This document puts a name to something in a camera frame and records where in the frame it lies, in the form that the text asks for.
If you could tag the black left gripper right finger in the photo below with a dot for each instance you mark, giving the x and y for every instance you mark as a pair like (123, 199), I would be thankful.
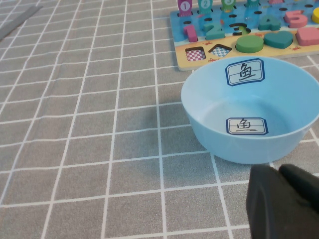
(306, 186)

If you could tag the wooden number puzzle board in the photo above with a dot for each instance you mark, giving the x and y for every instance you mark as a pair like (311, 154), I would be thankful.
(180, 53)

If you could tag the grey metal strip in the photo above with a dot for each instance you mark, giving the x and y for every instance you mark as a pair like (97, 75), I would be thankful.
(17, 23)

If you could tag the teal heart piece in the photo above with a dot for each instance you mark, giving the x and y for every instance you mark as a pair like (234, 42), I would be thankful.
(277, 39)

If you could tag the pink trapezoid piece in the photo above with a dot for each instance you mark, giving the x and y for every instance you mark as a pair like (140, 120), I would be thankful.
(309, 36)

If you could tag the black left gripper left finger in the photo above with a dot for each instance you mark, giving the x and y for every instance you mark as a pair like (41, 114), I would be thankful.
(274, 211)

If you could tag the green circle piece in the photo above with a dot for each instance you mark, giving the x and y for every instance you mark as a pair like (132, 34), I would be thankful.
(249, 43)

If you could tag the pink number 5 piece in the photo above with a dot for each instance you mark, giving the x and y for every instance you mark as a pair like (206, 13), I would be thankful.
(290, 17)

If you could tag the teal number 2 piece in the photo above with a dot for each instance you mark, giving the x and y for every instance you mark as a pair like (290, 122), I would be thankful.
(214, 35)

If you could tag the pink fish piece 5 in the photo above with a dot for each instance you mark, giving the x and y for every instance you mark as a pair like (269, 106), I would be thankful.
(276, 1)

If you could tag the magenta number 1 piece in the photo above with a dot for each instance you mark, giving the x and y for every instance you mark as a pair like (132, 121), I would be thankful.
(192, 33)

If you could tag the grey checked tablecloth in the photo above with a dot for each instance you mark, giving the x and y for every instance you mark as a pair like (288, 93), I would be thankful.
(74, 124)

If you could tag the green fish piece 3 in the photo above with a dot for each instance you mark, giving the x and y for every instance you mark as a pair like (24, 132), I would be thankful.
(228, 3)

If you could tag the teal fish piece 2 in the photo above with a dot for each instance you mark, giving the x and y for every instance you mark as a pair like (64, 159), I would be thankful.
(205, 5)

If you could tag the light blue plastic bowl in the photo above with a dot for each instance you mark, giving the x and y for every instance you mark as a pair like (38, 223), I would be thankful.
(199, 99)

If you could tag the teal number 4 piece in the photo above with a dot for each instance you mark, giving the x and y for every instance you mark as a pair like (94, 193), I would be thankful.
(270, 25)

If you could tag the dark teal fish piece 4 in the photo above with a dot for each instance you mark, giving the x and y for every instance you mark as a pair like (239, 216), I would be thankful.
(252, 2)

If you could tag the yellow number 6 piece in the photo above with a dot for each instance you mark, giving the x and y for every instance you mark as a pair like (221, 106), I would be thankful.
(316, 15)

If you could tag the magenta fish piece 1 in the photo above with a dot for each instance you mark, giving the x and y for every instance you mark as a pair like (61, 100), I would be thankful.
(185, 6)

